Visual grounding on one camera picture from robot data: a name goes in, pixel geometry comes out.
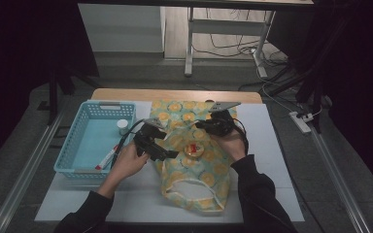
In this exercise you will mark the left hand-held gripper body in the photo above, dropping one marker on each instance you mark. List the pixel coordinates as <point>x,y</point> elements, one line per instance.
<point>147,139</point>

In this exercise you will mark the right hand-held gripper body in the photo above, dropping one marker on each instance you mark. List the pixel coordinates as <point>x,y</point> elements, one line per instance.
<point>221,124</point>

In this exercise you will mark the small white-capped jar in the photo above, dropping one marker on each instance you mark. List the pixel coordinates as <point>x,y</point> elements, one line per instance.
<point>122,126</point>

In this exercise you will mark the green orange floral tote bag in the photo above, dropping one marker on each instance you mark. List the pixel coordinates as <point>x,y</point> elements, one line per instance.
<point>194,181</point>

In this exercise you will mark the white and red tube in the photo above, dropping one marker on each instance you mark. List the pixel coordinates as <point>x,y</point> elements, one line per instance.
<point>105,160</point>

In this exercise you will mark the light blue plastic basket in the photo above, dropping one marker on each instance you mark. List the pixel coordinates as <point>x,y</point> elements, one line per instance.
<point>87,145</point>

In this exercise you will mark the person's right hand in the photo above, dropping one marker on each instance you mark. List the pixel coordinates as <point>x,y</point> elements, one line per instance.
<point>233,145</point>

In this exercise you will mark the person's left hand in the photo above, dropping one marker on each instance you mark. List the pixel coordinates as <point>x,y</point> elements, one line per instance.
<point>128,163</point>

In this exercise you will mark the wooden table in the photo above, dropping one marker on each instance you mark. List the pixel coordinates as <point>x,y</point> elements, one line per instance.
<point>142,94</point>

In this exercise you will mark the white table mat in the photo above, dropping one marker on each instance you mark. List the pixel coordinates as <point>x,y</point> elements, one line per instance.
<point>262,161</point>

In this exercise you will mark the white power strip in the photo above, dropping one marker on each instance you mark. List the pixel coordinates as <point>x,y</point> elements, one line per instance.
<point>300,122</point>

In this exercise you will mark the black tripod stand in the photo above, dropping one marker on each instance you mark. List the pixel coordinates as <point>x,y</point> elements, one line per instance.
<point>314,81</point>

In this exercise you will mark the black metal stand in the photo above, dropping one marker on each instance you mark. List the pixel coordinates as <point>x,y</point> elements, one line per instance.
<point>53,97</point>

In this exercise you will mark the white cabinet panel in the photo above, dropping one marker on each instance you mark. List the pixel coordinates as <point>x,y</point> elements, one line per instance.
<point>119,29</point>

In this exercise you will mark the white desk frame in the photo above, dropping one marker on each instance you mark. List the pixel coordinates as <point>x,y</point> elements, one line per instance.
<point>226,27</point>

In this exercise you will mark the aluminium floor rail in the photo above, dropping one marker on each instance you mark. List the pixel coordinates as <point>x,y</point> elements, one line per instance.
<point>29,168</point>
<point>336,181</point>

